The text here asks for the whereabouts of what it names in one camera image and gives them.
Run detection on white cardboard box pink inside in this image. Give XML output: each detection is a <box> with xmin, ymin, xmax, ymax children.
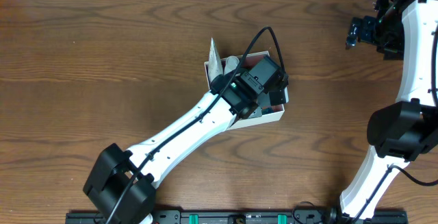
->
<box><xmin>221</xmin><ymin>51</ymin><xmax>285</xmax><ymax>130</ymax></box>

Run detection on clear bottle dark cap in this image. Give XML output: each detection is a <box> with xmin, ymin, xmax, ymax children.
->
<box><xmin>224</xmin><ymin>55</ymin><xmax>240</xmax><ymax>75</ymax></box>

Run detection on white cosmetic tube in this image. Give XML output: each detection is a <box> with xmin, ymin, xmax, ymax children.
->
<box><xmin>207</xmin><ymin>38</ymin><xmax>224</xmax><ymax>82</ymax></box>

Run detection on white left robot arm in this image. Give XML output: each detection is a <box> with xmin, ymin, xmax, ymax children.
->
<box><xmin>83</xmin><ymin>55</ymin><xmax>288</xmax><ymax>223</ymax></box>

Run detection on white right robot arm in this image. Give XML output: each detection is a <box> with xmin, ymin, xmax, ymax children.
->
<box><xmin>324</xmin><ymin>0</ymin><xmax>437</xmax><ymax>223</ymax></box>

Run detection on black mounting rail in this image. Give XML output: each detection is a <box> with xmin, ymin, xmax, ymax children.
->
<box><xmin>64</xmin><ymin>201</ymin><xmax>409</xmax><ymax>224</ymax></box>

